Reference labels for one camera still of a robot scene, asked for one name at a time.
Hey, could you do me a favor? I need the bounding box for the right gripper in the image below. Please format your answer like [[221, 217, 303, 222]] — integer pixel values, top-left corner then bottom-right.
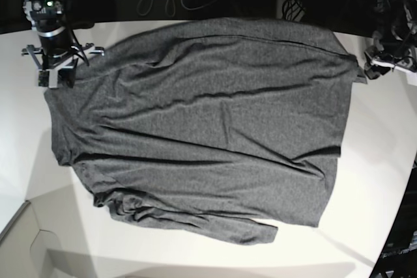
[[21, 43, 105, 76]]

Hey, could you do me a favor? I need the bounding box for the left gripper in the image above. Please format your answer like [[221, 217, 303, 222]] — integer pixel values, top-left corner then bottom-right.
[[364, 46, 416, 79]]

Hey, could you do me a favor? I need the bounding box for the grey t-shirt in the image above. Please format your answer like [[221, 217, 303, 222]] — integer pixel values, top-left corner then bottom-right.
[[44, 18, 366, 245]]

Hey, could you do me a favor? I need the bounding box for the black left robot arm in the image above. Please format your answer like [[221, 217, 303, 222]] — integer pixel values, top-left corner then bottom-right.
[[364, 0, 416, 86]]

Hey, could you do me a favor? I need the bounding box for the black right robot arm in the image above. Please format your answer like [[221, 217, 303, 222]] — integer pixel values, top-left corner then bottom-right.
[[21, 0, 105, 79]]

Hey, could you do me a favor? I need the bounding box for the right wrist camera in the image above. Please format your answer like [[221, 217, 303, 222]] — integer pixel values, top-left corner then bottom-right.
[[37, 69, 76, 89]]

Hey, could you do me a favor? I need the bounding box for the black cable bundle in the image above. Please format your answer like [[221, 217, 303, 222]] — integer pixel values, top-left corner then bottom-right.
[[281, 0, 307, 27]]

